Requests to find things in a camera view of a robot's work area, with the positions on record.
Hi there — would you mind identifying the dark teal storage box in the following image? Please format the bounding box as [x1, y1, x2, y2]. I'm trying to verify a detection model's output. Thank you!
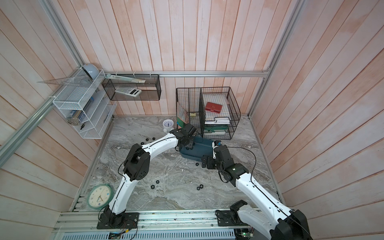
[180, 137, 214, 162]

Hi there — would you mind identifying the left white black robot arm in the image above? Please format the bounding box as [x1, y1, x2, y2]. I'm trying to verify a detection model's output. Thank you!
[97, 124, 196, 230]

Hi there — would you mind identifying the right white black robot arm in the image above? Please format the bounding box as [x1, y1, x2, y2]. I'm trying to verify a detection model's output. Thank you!
[202, 141, 312, 240]

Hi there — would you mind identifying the small white alarm clock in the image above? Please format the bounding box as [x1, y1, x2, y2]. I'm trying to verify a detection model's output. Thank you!
[163, 119, 175, 133]

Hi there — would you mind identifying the white tray in organizer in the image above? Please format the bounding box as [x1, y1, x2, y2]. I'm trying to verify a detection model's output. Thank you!
[205, 117, 231, 125]

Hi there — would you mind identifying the red wallet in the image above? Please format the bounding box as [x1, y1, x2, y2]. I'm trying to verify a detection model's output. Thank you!
[205, 102, 223, 114]

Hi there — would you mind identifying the white calculator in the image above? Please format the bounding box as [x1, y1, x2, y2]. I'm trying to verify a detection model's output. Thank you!
[115, 87, 142, 98]

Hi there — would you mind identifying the clear plastic ruler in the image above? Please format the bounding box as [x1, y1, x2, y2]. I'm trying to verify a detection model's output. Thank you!
[105, 74, 146, 84]

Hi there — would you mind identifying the grey computer mouse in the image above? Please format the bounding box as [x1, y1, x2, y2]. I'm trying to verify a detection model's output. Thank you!
[82, 64, 100, 80]

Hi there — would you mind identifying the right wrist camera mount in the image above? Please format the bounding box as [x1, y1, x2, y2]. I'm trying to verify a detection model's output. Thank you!
[212, 140, 222, 159]

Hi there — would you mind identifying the black wire desk organizer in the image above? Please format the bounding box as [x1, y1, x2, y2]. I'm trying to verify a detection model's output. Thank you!
[176, 87, 241, 140]

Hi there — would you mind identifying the black wire wall basket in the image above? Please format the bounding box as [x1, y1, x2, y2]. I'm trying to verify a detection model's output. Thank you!
[102, 74, 162, 101]

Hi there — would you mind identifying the green round wall clock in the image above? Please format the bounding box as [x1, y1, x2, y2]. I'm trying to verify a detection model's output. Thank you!
[87, 184, 114, 210]

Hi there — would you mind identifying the white wire wall shelf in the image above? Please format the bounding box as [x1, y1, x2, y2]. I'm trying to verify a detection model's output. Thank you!
[53, 69, 117, 140]

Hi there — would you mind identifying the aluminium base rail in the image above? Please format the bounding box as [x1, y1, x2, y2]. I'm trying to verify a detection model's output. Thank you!
[52, 206, 302, 233]

